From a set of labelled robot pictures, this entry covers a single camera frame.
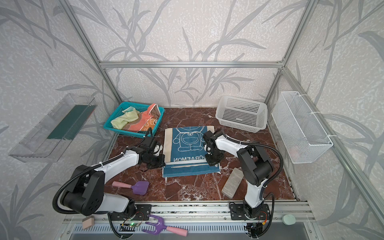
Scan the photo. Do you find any blue cream Doraemon towel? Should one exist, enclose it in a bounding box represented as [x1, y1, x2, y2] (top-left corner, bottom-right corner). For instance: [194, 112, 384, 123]
[163, 126, 220, 178]

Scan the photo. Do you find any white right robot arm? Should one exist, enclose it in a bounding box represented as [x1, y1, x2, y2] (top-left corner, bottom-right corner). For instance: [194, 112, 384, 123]
[203, 130, 284, 216]

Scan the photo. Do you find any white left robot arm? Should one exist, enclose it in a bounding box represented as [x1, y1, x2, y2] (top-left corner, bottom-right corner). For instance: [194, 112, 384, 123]
[52, 137, 165, 216]

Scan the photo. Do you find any orange patterned towel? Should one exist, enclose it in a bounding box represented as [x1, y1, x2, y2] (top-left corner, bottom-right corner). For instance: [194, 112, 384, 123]
[122, 104, 161, 132]

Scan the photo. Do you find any grey stone block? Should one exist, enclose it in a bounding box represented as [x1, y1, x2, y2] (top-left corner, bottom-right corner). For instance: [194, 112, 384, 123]
[222, 168, 244, 199]

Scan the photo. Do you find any light green cloth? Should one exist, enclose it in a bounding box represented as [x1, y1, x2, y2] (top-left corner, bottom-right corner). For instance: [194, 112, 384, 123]
[111, 107, 140, 130]

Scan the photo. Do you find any teal plastic basket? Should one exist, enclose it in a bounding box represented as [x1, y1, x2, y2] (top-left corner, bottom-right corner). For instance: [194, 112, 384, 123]
[104, 102, 165, 138]

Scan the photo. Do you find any white plastic basket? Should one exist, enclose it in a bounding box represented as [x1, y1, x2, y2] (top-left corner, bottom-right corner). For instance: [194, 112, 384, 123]
[216, 96, 268, 133]

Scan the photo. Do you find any pink sponge block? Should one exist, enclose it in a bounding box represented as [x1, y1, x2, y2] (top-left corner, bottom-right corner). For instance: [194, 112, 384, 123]
[82, 216, 95, 230]

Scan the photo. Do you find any mint green round object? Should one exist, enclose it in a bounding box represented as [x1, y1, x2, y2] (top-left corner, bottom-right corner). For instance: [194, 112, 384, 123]
[282, 214, 296, 226]

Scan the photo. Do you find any purple toy shovel pink handle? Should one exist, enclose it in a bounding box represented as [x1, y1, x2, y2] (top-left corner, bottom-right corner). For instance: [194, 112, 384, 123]
[112, 181, 150, 196]

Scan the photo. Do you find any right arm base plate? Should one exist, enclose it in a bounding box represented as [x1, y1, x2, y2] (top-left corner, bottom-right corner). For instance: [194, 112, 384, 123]
[229, 202, 270, 221]

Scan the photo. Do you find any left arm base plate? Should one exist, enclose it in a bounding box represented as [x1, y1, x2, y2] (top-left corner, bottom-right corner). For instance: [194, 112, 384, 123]
[109, 204, 152, 233]

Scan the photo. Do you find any purple toy rake pink handle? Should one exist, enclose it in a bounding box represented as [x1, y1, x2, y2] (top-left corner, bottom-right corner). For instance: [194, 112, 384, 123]
[142, 215, 188, 237]

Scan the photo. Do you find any white wire mesh basket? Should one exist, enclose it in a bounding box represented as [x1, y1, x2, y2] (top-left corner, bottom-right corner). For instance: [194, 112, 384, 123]
[272, 91, 333, 164]

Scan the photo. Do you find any clear plastic wall shelf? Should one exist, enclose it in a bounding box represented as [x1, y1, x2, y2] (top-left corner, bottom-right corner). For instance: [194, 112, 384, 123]
[9, 94, 97, 163]

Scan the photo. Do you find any aluminium frame profile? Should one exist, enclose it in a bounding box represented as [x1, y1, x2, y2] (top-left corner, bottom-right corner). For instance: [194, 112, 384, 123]
[58, 1, 384, 224]

